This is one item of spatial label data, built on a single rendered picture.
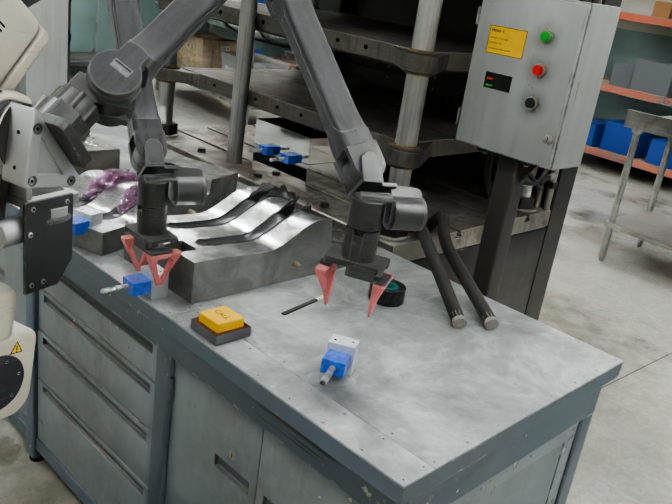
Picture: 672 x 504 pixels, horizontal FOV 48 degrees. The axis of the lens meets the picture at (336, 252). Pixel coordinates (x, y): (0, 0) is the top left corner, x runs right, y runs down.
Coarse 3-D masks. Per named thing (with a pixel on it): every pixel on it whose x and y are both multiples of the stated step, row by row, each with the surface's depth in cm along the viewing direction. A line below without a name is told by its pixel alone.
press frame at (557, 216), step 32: (320, 0) 325; (352, 0) 320; (384, 0) 309; (416, 0) 297; (448, 0) 287; (480, 0) 277; (608, 0) 240; (448, 32) 289; (352, 64) 326; (384, 64) 313; (448, 96) 293; (448, 160) 298; (480, 160) 288; (544, 192) 264; (544, 256) 272; (544, 288) 281
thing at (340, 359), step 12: (336, 336) 134; (336, 348) 132; (348, 348) 131; (324, 360) 129; (336, 360) 129; (348, 360) 130; (324, 372) 129; (336, 372) 129; (348, 372) 133; (324, 384) 124
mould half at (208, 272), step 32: (224, 224) 172; (256, 224) 170; (288, 224) 168; (320, 224) 169; (128, 256) 165; (192, 256) 150; (224, 256) 152; (256, 256) 158; (288, 256) 165; (320, 256) 173; (192, 288) 149; (224, 288) 155
